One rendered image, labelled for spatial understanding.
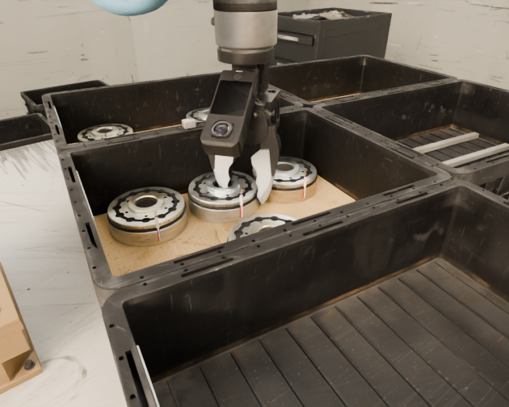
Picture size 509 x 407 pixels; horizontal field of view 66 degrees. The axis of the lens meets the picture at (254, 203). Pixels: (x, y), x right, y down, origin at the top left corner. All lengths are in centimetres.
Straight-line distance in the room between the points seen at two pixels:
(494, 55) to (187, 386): 374
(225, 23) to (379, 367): 39
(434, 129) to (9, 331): 84
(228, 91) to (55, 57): 327
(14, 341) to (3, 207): 48
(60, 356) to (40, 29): 323
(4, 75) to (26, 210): 277
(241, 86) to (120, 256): 25
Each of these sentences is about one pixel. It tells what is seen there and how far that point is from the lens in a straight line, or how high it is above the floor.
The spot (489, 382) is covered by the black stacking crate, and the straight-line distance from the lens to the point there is 43.
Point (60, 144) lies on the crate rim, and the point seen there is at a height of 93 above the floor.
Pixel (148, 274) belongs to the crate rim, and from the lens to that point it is 33.
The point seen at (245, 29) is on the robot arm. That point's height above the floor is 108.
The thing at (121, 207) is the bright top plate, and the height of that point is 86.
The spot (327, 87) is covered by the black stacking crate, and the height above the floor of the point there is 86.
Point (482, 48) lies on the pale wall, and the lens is 396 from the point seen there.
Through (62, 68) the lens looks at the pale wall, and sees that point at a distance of 374.
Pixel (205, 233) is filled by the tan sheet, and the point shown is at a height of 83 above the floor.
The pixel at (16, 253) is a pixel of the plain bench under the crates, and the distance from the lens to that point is 82.
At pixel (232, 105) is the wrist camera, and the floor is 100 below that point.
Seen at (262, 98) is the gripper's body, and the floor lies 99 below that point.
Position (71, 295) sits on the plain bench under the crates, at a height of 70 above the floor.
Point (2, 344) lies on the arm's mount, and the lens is 55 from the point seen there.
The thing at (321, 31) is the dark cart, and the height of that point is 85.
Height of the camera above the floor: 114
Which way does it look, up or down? 31 degrees down
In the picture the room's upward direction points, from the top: straight up
